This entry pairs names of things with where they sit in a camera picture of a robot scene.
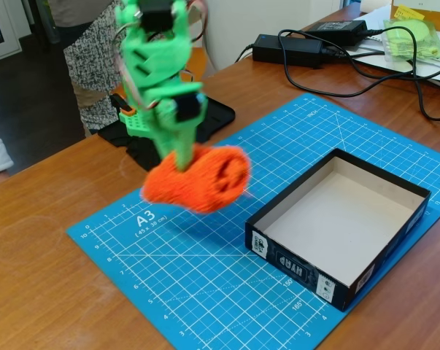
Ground orange towel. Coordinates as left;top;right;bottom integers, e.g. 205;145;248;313
140;143;252;216

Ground black cardboard box tray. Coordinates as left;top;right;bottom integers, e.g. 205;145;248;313
244;147;433;313

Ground black and orange clamp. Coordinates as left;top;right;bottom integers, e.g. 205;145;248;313
109;92;137;117

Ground person in speckled garment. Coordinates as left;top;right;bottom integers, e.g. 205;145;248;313
47;0;140;138

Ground large black power adapter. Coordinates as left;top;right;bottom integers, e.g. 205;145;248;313
251;34;325;69

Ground blue cutting mat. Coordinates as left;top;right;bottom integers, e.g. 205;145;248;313
65;93;440;350

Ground white framed glass door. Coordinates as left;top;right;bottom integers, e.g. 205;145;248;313
0;0;23;66

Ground slim black power adapter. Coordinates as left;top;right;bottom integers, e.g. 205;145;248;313
306;19;368;47

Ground plastic bag of green parts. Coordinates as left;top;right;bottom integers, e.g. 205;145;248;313
382;17;440;61

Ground yellow sticky note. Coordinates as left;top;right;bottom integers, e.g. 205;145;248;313
393;4;425;22

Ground white paper sheets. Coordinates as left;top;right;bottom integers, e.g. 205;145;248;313
345;10;440;92

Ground white red servo wire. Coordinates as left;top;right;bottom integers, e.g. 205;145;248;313
112;0;218;110

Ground white thin cable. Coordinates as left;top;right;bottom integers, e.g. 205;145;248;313
234;42;256;63

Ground long black power cable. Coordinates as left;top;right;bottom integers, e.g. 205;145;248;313
277;28;440;122

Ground short black power cable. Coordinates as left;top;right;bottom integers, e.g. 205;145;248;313
320;44;440;80

